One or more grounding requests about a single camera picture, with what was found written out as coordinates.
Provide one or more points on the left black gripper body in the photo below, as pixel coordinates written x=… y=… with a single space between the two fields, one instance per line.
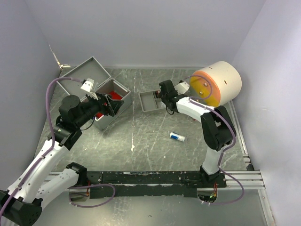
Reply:
x=106 y=109

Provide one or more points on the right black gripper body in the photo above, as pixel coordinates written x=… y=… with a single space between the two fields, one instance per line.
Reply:
x=160 y=95

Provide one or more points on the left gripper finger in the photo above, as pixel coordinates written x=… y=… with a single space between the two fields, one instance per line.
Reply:
x=107 y=98
x=114 y=106

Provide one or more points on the red first aid pouch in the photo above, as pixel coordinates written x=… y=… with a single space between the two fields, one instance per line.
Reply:
x=108 y=105

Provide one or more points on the grey storage case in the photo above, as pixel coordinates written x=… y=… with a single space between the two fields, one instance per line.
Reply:
x=98 y=81

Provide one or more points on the grey divided tray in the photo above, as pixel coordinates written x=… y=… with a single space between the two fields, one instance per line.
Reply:
x=150 y=102

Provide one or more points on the white blue tube bottle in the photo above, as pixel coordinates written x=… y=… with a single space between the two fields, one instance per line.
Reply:
x=177 y=137

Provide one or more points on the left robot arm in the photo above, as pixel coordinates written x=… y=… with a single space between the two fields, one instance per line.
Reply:
x=23 y=202

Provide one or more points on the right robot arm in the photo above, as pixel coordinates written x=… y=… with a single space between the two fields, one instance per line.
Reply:
x=218 y=130

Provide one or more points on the beige cylinder drum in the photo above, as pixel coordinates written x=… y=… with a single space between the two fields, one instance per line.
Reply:
x=216 y=84

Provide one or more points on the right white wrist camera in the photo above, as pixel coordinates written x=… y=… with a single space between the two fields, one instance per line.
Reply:
x=182 y=87

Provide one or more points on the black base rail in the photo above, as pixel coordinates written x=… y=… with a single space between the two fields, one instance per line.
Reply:
x=149 y=183

